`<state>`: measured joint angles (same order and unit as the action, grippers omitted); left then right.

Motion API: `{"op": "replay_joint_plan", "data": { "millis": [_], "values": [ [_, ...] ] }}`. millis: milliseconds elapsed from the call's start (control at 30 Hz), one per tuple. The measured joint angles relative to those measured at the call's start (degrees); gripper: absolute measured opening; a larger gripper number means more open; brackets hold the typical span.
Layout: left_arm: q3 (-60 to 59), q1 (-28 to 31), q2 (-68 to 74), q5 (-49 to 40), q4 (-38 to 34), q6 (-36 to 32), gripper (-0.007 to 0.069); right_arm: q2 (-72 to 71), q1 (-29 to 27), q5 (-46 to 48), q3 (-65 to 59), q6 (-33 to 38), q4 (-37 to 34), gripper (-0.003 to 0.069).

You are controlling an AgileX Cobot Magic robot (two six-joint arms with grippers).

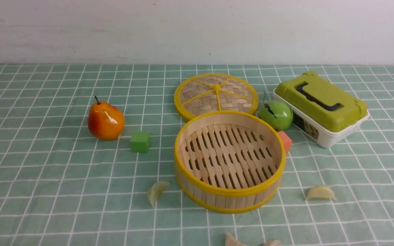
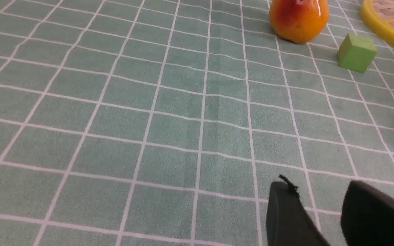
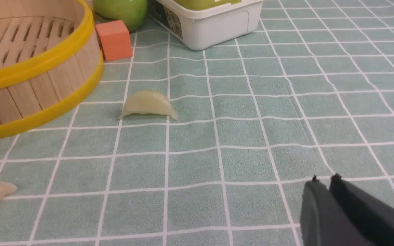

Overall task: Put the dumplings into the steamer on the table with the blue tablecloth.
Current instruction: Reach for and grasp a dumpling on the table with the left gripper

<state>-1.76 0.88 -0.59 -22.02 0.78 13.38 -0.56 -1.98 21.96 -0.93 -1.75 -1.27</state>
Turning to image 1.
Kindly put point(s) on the pale green dumpling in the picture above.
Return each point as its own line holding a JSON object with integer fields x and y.
{"x": 155, "y": 191}

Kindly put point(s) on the beige dumpling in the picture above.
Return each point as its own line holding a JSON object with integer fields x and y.
{"x": 230, "y": 240}

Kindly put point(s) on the white dumpling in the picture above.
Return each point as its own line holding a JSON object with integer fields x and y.
{"x": 272, "y": 243}

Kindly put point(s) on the pale yellow dumpling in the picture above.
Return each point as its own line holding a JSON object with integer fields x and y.
{"x": 323, "y": 192}

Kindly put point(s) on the woven bamboo steamer lid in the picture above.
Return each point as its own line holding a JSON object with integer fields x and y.
{"x": 213, "y": 92}

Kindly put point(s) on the bamboo steamer tray yellow rim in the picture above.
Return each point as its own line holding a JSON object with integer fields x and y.
{"x": 228, "y": 161}

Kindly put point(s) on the green cube block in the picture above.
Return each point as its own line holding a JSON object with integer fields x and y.
{"x": 140, "y": 142}

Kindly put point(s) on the green apple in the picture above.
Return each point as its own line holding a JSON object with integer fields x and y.
{"x": 276, "y": 113}

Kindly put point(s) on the orange red pear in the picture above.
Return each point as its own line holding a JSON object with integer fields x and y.
{"x": 105, "y": 121}

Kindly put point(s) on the orange pink cube block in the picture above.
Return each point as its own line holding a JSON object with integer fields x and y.
{"x": 287, "y": 142}

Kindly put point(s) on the green lidded white box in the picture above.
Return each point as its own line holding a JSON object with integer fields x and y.
{"x": 323, "y": 111}

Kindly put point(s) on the green checkered tablecloth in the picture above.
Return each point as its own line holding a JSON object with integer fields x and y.
{"x": 60, "y": 185}

